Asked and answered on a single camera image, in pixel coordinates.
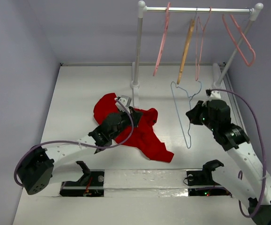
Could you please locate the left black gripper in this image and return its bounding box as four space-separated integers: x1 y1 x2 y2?
110 106 142 140

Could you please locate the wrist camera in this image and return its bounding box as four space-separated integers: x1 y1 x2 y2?
114 95 131 113
206 89 221 101

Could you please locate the wooden hanger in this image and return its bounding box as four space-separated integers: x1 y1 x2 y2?
177 19 195 84

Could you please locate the red t shirt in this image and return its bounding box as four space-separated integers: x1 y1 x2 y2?
93 93 174 163

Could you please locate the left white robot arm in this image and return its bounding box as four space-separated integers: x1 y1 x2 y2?
13 106 143 195

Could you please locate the thick pink plastic hanger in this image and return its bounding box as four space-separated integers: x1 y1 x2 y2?
153 2 171 76

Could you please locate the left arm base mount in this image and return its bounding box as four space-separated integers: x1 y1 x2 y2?
60 161 105 197

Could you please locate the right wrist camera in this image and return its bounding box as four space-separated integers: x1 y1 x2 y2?
206 89 221 101

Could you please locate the white clothes rack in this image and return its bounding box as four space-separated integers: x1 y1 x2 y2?
131 0 263 90

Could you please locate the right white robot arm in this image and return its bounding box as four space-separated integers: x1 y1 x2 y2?
186 99 271 225

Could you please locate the pink plastic hanger right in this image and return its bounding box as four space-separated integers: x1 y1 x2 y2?
222 14 256 67

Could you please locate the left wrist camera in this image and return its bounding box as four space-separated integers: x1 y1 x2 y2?
114 95 131 113

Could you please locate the blue wire hanger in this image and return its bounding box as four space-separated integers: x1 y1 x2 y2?
170 81 203 150

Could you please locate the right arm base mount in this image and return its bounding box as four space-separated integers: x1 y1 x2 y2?
183 159 232 197

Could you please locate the thin pink wire hanger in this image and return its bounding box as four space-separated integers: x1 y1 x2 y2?
195 7 212 81

